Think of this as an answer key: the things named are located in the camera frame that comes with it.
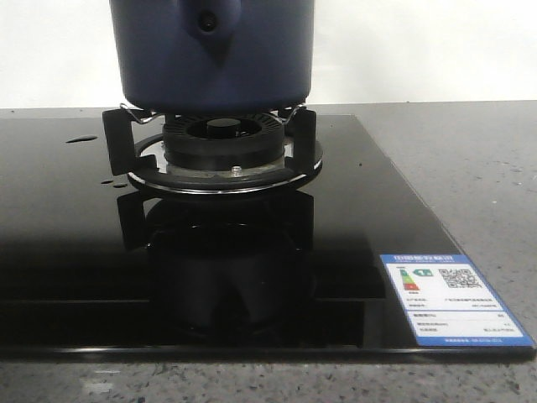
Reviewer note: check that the right gas burner head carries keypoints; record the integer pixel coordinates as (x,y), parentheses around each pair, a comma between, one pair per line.
(219,143)

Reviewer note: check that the black right pan support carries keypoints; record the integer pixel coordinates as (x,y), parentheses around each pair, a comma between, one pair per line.
(146,167)

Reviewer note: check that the black glass gas cooktop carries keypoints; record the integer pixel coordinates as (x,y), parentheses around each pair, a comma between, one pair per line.
(93,269)

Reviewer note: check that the blue energy label sticker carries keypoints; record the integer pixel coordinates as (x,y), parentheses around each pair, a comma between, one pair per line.
(449,304)

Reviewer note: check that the blue saucepan with handle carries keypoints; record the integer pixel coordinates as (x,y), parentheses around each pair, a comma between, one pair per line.
(214,57)

